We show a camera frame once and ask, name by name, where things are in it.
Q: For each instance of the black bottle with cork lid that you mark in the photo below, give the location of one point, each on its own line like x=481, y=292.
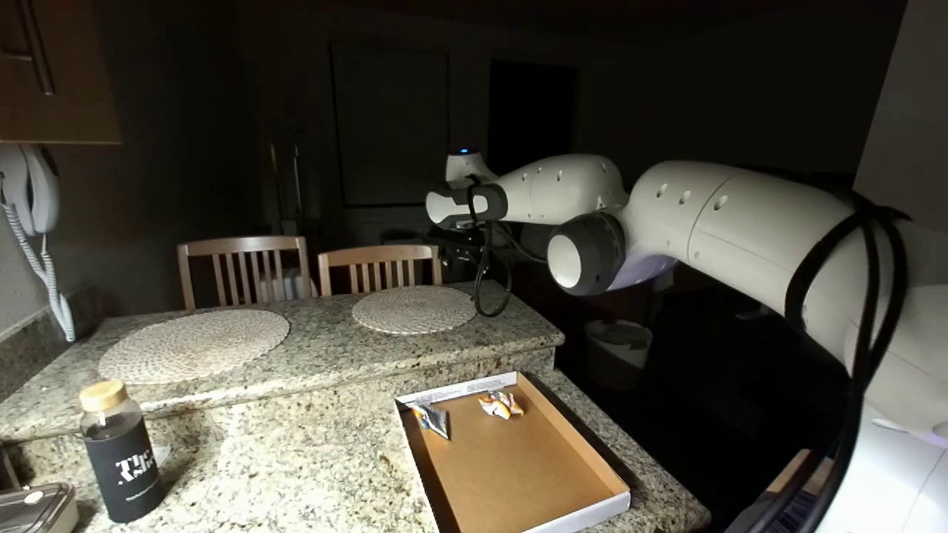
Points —
x=124, y=470

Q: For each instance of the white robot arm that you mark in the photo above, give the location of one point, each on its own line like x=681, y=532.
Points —
x=731, y=225

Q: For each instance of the metal lidded container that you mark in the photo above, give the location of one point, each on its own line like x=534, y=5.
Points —
x=35, y=507

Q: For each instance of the flat brown cardboard box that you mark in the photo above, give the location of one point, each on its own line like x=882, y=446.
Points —
x=513, y=476

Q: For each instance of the yellow printed snack packet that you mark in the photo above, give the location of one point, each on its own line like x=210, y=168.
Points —
x=503, y=405

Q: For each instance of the wooden slatted chair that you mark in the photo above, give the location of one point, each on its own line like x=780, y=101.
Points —
x=242, y=243
x=381, y=252

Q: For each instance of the dark waste bin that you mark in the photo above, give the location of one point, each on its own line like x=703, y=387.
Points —
x=617, y=356

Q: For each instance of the silver snack packet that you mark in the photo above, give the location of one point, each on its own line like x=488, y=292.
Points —
x=435, y=419

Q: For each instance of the wooden wall cabinet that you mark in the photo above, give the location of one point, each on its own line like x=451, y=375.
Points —
x=61, y=77

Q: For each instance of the dark wall board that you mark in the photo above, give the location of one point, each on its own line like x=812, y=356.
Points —
x=390, y=123

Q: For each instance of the round woven placemat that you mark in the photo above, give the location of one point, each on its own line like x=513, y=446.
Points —
x=195, y=344
x=414, y=310

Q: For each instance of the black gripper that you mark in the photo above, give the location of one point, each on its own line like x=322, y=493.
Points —
x=460, y=251

